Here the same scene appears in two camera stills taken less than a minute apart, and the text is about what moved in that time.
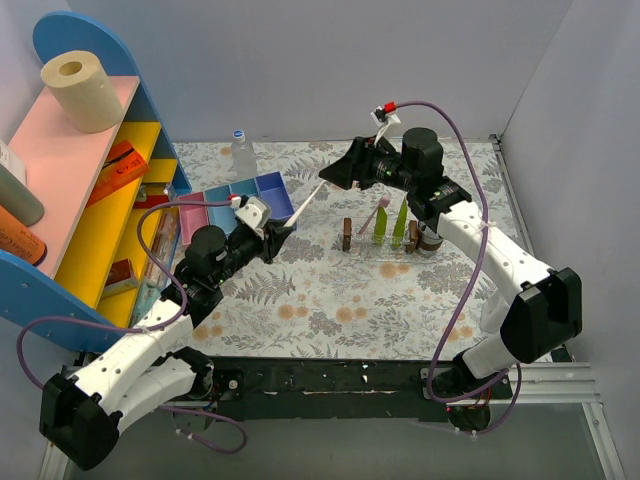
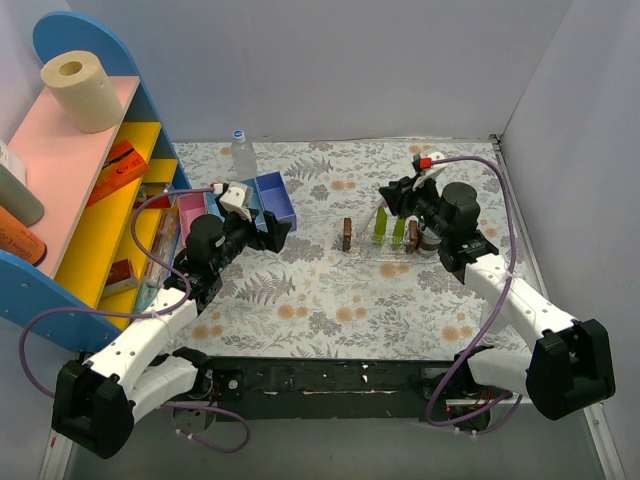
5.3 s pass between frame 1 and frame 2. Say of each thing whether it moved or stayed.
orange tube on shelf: stayed
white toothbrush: moved
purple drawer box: stayed
